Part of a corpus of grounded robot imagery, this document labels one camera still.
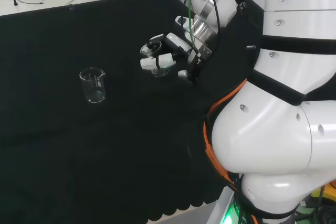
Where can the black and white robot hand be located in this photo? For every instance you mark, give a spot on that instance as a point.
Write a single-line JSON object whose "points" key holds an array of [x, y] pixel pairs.
{"points": [[178, 43]]}

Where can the clear glass beaker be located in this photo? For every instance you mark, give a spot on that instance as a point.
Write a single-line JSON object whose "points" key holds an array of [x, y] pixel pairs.
{"points": [[161, 73], [92, 96]]}

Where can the black bench cloth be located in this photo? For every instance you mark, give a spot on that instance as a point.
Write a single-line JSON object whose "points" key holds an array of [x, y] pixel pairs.
{"points": [[78, 142]]}

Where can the yellow stop button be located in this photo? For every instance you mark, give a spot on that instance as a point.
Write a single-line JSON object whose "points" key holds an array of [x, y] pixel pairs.
{"points": [[324, 195]]}

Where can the grey metal base plate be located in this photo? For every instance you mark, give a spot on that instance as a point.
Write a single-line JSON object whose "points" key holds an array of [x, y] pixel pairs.
{"points": [[220, 208]]}

